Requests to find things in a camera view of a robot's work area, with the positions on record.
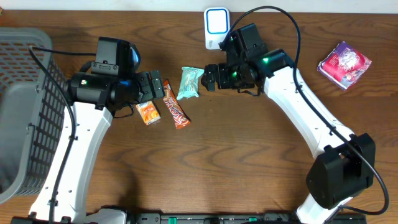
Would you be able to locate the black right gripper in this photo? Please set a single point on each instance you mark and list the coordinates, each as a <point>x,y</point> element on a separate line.
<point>213,76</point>

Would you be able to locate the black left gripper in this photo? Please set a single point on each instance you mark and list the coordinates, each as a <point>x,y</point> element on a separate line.
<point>149,88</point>

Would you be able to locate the teal snack packet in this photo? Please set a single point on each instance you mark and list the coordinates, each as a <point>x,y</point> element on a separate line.
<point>189,82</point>

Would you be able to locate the small orange snack packet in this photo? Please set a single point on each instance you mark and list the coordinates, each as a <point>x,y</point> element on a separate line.
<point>148,112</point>

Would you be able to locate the red chocolate bar wrapper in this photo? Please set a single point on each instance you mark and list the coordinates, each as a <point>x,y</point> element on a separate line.
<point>180,119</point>

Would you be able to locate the purple red snack packet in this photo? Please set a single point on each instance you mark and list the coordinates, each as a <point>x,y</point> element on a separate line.
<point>344,65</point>

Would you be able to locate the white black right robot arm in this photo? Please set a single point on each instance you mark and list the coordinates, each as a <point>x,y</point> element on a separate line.
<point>343,160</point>

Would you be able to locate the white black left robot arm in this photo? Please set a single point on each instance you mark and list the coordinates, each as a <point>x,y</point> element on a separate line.
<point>95,97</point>

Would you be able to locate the white barcode scanner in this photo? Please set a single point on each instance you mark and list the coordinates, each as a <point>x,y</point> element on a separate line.
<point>217,25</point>

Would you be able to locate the grey plastic basket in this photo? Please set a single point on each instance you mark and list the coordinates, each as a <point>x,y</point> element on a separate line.
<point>32,110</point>

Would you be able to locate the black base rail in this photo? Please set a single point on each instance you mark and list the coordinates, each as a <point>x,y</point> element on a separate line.
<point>156,218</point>

